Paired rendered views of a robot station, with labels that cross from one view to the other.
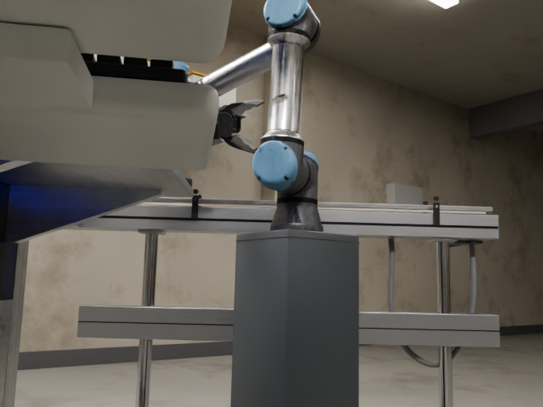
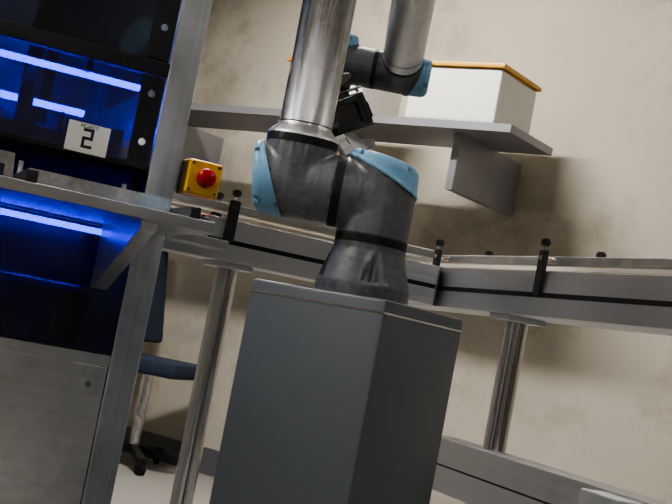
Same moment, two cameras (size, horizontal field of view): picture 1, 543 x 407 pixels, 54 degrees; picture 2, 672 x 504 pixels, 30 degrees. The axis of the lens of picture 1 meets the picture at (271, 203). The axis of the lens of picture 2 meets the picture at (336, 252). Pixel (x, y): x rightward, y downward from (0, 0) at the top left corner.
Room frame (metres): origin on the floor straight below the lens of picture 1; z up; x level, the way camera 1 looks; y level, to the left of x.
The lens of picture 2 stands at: (0.77, -1.92, 0.72)
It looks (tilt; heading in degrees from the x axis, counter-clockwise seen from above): 4 degrees up; 70
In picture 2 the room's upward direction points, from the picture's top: 11 degrees clockwise
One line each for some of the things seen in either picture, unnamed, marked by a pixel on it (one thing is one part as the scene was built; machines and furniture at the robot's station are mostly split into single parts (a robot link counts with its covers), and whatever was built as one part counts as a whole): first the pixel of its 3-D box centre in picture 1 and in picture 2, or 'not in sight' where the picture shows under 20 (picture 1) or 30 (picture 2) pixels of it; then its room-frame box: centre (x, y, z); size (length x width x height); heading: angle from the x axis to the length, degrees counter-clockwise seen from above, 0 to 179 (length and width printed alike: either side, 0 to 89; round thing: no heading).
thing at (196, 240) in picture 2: not in sight; (189, 239); (1.39, 0.67, 0.87); 0.14 x 0.13 x 0.02; 91
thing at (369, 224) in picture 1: (254, 213); (634, 286); (2.09, 0.07, 0.92); 1.90 x 0.15 x 0.16; 91
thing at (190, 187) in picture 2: not in sight; (199, 179); (1.37, 0.63, 1.00); 0.08 x 0.07 x 0.07; 91
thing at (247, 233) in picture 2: not in sight; (295, 242); (1.66, 0.77, 0.92); 0.69 x 0.15 x 0.16; 1
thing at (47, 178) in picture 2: not in sight; (83, 196); (1.13, 0.50, 0.90); 0.34 x 0.26 x 0.04; 91
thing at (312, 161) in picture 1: (296, 176); (375, 195); (1.49, -0.07, 0.96); 0.13 x 0.12 x 0.14; 158
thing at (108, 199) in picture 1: (86, 216); (121, 257); (1.21, 0.42, 0.80); 0.34 x 0.03 x 0.13; 91
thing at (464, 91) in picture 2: not in sight; (471, 102); (2.80, 2.44, 1.73); 0.41 x 0.34 x 0.23; 126
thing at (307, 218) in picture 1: (296, 217); (365, 268); (1.50, -0.07, 0.84); 0.15 x 0.15 x 0.10
